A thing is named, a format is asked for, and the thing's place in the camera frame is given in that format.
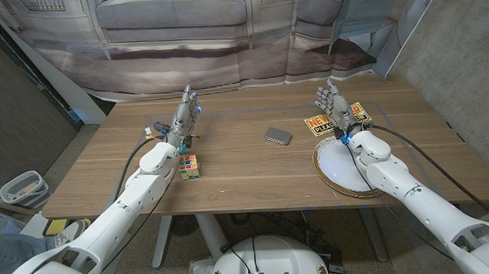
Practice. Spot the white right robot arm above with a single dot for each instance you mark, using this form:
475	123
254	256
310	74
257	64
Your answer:
420	203

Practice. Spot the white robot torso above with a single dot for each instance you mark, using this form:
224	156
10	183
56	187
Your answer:
272	257

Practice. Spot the printed sofa room backdrop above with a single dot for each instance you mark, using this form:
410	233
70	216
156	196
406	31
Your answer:
181	52

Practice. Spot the white grey sneaker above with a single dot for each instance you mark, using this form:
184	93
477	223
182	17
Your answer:
75	230

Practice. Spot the yellow black floor object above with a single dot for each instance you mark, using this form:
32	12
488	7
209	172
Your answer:
56	226

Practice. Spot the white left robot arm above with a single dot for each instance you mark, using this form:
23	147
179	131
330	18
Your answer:
126	197

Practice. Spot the person's blue jeans leg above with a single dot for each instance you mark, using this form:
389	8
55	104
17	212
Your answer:
7	250

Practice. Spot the grey plastic basket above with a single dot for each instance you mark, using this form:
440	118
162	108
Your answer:
21	195

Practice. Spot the multicoloured puzzle cube block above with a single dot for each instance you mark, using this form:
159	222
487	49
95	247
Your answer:
189	167

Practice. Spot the black round floor fan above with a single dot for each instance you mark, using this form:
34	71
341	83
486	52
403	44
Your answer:
184	225

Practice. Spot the white table leg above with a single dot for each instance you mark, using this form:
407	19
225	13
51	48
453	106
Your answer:
212	235
373	235
162	242

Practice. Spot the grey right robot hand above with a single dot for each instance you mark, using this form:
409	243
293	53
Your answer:
340	109

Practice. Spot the yellow bumper sticker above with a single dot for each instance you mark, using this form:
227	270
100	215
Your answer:
317	125

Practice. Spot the white gold-rimmed paper plate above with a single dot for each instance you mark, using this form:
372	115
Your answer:
338	165

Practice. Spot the white backdrop frame post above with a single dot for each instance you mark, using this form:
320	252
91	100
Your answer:
66	87

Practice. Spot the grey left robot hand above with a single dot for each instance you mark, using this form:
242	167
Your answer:
183	117

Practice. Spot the small grey metal case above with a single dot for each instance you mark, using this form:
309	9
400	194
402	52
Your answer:
278	135

